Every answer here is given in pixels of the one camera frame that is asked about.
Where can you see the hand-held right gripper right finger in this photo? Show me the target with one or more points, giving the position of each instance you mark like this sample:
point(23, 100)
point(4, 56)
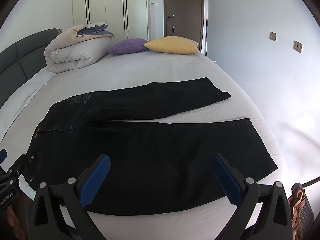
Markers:
point(226, 180)

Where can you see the brown cloth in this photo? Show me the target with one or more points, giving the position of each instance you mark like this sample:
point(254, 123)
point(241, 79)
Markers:
point(297, 205)

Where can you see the black curved bar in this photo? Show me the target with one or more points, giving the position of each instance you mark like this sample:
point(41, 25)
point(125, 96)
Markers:
point(310, 180)

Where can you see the purple pillow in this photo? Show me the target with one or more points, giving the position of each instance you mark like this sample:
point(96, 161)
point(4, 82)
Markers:
point(127, 46)

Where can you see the yellow pillow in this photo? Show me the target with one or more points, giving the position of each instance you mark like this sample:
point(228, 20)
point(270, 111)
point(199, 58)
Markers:
point(172, 45)

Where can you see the bed with white sheet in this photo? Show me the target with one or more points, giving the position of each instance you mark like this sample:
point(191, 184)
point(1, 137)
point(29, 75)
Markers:
point(162, 67)

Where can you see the black pants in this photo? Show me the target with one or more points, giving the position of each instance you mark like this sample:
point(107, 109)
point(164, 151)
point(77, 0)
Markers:
point(150, 142)

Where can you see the brown door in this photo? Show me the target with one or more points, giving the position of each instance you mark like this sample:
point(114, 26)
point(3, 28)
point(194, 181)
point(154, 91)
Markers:
point(185, 5)

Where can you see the grey padded headboard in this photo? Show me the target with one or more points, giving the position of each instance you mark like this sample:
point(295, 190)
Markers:
point(17, 60)

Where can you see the white wardrobe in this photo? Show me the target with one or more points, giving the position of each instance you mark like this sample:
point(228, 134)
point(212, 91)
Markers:
point(112, 10)

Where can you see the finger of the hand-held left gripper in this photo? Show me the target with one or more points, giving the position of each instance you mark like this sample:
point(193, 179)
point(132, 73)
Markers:
point(2, 156)
point(18, 166)

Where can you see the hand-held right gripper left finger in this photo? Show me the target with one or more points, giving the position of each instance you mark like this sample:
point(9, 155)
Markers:
point(96, 180)

